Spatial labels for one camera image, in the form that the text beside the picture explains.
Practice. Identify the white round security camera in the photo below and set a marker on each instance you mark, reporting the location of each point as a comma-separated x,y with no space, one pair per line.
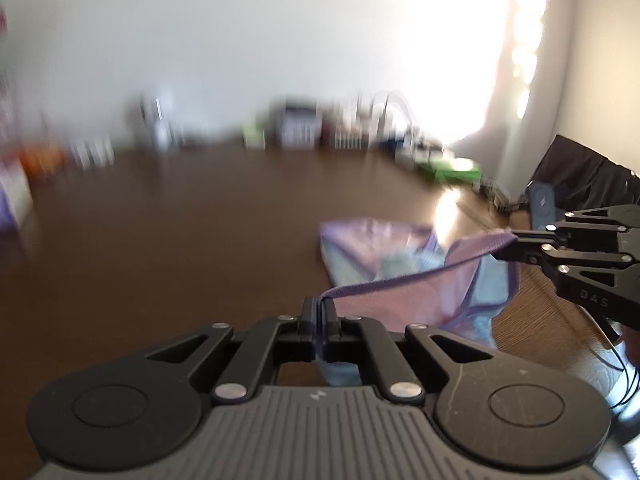
155,114

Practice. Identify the purple tissue box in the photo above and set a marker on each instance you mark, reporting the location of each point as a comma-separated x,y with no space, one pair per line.
15,196

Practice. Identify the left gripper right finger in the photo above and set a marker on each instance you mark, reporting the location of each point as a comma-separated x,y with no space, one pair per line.
365,342

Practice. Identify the green flat box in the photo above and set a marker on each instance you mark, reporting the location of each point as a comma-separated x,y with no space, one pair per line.
451,169

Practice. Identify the black chair with jacket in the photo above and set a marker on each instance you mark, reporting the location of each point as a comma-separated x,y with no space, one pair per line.
584,179

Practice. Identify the orange snack bag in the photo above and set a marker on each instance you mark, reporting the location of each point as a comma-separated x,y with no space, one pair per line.
41,161

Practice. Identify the white multi plug adapter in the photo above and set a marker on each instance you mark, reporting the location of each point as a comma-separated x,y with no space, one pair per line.
97,152

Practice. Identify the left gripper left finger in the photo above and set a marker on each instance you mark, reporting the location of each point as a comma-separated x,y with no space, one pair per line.
270,343

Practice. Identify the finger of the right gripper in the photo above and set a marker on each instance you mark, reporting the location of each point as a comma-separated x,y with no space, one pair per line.
580,232
601,283

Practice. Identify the pink and blue garment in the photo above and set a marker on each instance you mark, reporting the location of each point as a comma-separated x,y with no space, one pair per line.
398,274

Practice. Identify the black power bank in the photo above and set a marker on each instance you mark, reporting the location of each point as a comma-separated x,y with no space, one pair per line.
541,205

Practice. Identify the white floral tin box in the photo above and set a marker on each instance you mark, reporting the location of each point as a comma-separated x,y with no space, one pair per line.
297,125

